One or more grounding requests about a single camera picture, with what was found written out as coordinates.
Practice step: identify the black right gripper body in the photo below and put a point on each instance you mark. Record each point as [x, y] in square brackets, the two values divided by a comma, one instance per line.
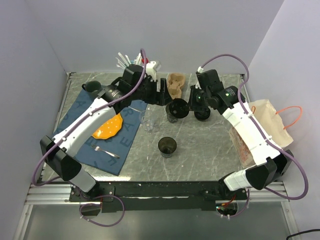
[198, 101]

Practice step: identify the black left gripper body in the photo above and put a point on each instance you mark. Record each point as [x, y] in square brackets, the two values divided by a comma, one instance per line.
[148, 92]

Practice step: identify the black coffee cup lid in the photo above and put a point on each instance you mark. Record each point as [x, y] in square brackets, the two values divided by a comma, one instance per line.
[178, 108]

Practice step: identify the dark translucent coffee cup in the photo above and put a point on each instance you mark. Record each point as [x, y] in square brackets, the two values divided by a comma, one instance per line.
[171, 118]

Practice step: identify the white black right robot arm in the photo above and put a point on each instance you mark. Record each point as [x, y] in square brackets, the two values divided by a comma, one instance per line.
[270, 161]

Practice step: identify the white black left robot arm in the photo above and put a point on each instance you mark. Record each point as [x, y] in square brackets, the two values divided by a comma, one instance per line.
[136, 83]

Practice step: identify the brown paper takeout bag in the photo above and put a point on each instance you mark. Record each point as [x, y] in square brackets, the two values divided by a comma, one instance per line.
[269, 118]

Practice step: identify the stacked black cup lids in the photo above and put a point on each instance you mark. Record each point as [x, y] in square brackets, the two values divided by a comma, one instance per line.
[202, 116]

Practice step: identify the silver spoon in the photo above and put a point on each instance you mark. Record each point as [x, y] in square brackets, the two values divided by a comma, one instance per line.
[137, 110]

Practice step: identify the clear plastic tumbler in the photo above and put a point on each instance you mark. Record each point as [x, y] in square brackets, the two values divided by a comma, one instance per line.
[147, 119]

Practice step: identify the brown cardboard cup carrier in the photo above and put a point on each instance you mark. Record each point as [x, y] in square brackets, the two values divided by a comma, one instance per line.
[175, 84]

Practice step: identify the white wrapped straw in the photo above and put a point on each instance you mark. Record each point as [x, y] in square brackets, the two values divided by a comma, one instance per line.
[138, 59]
[121, 64]
[123, 60]

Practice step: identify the orange dotted scalloped plate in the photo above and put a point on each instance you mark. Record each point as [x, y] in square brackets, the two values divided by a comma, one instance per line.
[109, 129]

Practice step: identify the dark green mug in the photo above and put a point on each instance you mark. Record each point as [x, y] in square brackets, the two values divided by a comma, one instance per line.
[92, 88]

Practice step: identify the silver fork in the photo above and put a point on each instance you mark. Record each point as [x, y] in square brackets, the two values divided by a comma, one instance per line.
[99, 149]

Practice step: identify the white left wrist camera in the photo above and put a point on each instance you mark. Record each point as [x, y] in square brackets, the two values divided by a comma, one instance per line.
[152, 68]

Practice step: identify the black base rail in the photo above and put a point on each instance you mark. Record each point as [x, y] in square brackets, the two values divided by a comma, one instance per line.
[115, 196]

